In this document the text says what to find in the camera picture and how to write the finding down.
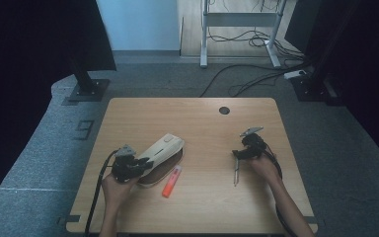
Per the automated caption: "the black tape strip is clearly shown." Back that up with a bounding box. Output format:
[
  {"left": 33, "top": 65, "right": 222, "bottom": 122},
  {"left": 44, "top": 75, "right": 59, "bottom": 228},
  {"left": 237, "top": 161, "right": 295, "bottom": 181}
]
[
  {"left": 304, "top": 215, "right": 324, "bottom": 226},
  {"left": 58, "top": 214, "right": 82, "bottom": 226}
]

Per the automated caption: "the black curtain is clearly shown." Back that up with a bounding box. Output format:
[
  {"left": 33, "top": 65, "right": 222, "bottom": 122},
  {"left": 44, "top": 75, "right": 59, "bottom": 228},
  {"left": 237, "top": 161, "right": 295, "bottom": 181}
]
[
  {"left": 0, "top": 0, "right": 117, "bottom": 215},
  {"left": 283, "top": 0, "right": 379, "bottom": 174}
]

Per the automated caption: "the white power strip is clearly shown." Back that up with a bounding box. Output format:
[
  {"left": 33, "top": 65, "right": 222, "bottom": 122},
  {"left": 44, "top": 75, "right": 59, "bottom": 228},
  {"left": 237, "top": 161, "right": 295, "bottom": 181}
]
[{"left": 282, "top": 69, "right": 308, "bottom": 81}]

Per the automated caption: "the person's left hand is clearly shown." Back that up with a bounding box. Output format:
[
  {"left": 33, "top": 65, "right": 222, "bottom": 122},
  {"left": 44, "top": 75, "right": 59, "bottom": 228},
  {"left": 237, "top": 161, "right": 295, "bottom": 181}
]
[{"left": 101, "top": 172, "right": 140, "bottom": 213}]

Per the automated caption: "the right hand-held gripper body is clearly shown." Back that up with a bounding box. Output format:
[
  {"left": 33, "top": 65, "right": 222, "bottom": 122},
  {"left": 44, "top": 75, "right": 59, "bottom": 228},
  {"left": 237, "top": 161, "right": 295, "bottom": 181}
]
[{"left": 239, "top": 126, "right": 268, "bottom": 160}]

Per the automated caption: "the long black floor cable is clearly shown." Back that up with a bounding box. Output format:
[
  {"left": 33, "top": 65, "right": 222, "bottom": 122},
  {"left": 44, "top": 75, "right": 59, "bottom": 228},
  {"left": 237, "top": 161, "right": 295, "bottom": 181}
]
[{"left": 198, "top": 61, "right": 314, "bottom": 99}]

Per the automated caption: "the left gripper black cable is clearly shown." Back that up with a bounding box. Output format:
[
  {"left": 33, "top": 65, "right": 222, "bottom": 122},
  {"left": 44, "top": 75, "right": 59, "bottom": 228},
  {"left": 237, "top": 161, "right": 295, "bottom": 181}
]
[{"left": 84, "top": 148, "right": 120, "bottom": 237}]

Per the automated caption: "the tangle of black cables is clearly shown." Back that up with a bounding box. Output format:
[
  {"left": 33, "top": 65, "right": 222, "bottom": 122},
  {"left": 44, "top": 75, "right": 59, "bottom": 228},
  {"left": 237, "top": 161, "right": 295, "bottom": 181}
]
[{"left": 206, "top": 29, "right": 306, "bottom": 62}]

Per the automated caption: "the person's right hand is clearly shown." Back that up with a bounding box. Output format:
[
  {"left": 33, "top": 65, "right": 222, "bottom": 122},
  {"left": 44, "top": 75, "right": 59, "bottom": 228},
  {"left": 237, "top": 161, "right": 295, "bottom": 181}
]
[{"left": 244, "top": 153, "right": 282, "bottom": 187}]

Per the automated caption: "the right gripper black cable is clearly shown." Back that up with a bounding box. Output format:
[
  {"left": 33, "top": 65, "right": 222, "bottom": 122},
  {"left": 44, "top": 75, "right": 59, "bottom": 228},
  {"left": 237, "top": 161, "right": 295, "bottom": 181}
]
[{"left": 262, "top": 141, "right": 300, "bottom": 237}]

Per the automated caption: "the white metal desk frame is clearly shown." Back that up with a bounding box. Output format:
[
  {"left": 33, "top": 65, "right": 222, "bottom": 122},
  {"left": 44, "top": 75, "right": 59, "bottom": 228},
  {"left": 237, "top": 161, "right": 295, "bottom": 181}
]
[{"left": 199, "top": 0, "right": 288, "bottom": 70}]

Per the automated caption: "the black stand with base plate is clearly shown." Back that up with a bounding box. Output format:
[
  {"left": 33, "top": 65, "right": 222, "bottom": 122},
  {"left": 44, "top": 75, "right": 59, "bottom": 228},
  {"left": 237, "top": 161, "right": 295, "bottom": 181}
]
[
  {"left": 66, "top": 48, "right": 111, "bottom": 103},
  {"left": 290, "top": 0, "right": 344, "bottom": 107}
]

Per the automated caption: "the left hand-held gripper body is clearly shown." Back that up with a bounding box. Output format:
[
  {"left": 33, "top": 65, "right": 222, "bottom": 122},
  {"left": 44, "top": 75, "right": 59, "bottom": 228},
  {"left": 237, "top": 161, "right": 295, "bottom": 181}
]
[{"left": 111, "top": 143, "right": 141, "bottom": 185}]

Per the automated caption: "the silver pen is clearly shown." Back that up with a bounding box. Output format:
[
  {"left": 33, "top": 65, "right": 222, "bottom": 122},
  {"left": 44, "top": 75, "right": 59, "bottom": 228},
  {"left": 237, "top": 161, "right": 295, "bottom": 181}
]
[{"left": 232, "top": 156, "right": 242, "bottom": 188}]

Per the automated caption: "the orange highlighter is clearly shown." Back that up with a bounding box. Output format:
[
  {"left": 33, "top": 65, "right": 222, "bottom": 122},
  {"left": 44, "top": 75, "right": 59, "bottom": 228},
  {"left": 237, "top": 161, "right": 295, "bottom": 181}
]
[{"left": 161, "top": 164, "right": 184, "bottom": 199}]

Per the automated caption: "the beige pencil case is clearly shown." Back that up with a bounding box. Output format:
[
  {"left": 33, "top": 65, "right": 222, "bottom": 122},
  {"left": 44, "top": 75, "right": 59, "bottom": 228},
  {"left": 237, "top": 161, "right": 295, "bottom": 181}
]
[{"left": 136, "top": 132, "right": 187, "bottom": 189}]

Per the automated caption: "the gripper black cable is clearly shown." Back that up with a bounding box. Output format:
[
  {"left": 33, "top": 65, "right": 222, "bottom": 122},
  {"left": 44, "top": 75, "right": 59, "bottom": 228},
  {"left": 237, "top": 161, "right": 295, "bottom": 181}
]
[
  {"left": 84, "top": 148, "right": 120, "bottom": 237},
  {"left": 262, "top": 141, "right": 300, "bottom": 237}
]

